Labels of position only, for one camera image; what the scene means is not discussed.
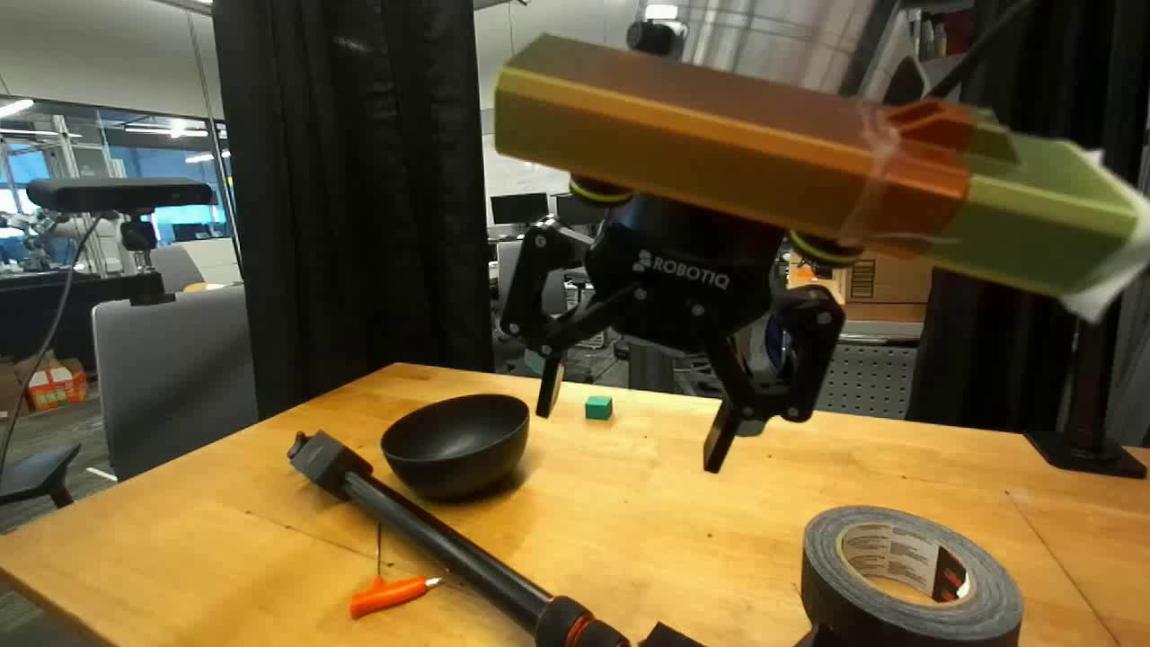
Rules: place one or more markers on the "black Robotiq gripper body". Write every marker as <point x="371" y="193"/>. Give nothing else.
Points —
<point x="682" y="275"/>

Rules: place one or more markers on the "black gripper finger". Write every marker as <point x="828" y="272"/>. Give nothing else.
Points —
<point x="538" y="312"/>
<point x="808" y="331"/>

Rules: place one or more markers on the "black bowl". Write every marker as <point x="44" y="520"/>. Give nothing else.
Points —
<point x="459" y="446"/>

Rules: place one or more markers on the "cardboard box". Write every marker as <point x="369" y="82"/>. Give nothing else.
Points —
<point x="891" y="288"/>

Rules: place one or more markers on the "small green cube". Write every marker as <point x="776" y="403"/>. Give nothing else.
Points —
<point x="597" y="406"/>

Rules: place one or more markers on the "black curtain left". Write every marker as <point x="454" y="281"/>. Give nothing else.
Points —
<point x="361" y="203"/>

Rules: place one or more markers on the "black pole with clamp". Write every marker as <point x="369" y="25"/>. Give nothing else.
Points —
<point x="550" y="620"/>

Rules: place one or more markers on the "grey office chair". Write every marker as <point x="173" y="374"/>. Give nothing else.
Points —
<point x="173" y="368"/>

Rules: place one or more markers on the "black duct tape roll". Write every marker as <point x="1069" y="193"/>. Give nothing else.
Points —
<point x="880" y="575"/>

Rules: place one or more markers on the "orange handled hex key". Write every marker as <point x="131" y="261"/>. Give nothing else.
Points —
<point x="378" y="596"/>

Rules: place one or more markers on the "black stereo camera on stand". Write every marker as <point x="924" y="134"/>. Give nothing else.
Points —
<point x="120" y="200"/>

